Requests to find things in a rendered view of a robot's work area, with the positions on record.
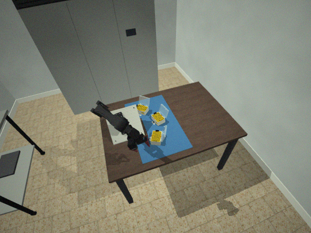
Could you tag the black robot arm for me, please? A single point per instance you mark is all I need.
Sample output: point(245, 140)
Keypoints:
point(119, 123)

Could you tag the yellow perforated plate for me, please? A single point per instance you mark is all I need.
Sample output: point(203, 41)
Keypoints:
point(158, 117)
point(156, 136)
point(141, 107)

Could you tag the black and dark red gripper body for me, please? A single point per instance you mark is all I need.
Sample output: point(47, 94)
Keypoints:
point(141, 139)

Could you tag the blue bench mat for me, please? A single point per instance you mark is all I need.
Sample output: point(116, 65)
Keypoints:
point(175, 140)

